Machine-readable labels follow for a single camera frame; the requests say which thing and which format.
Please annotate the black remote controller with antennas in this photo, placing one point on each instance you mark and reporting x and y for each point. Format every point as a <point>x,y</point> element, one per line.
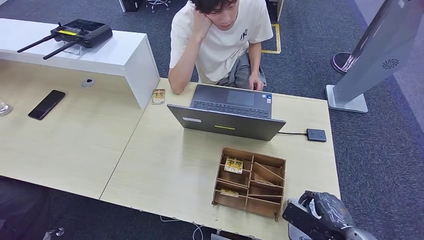
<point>84,33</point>

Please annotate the person's right forearm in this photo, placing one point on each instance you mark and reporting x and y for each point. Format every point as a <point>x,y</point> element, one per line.
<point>184,66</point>

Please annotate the person's left forearm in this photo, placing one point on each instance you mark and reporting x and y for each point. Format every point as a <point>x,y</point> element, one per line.
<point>255,59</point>

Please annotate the person's right hand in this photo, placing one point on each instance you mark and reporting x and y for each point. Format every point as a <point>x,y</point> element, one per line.
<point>202,26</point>

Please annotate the white card reader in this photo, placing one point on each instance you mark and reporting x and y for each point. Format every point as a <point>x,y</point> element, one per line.
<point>293,233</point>

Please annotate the black smartphone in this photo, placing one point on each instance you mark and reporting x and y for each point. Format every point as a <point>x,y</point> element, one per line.
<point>46,104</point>

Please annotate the silver kiosk stand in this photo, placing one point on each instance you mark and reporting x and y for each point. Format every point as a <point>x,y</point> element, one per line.
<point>374,56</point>

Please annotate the clear glass object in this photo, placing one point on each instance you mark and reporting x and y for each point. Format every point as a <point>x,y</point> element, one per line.
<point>4,109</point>

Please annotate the yellow printed room key card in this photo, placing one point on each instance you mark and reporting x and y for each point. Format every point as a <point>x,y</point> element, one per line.
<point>158,96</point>
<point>233,165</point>
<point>229,192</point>

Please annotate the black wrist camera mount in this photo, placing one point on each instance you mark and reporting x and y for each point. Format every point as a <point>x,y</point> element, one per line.
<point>298,218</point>

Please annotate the dark chair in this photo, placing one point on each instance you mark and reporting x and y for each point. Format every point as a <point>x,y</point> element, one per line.
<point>20,212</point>

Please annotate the white counter shelf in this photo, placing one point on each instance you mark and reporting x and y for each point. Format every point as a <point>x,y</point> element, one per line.
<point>126,56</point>

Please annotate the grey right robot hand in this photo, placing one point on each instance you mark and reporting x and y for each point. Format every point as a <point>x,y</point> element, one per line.
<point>331,210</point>

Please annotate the grey laptop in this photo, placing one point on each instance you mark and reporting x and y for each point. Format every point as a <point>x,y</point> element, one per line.
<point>232,124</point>

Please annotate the clear acrylic stand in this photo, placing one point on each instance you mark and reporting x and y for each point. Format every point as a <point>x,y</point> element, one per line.
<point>79,53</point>

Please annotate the person's left hand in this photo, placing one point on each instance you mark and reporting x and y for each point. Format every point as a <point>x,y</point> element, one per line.
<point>256,82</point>

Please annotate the person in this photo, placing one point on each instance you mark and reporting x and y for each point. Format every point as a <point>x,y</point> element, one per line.
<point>225,39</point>

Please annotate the round grey desk grommet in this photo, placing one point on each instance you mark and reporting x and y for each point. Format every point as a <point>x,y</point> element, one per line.
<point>88,82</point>

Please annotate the small black square device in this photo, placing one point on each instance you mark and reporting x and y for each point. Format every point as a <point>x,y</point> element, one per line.
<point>316,135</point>

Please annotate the round stanchion base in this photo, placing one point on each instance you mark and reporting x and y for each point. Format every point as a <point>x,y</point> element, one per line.
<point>339,63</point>

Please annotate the black box on floor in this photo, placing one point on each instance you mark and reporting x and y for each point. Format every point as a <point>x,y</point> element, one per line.
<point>130,5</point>

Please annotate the wooden compartment box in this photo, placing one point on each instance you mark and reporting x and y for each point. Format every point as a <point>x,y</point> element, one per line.
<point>265,207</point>

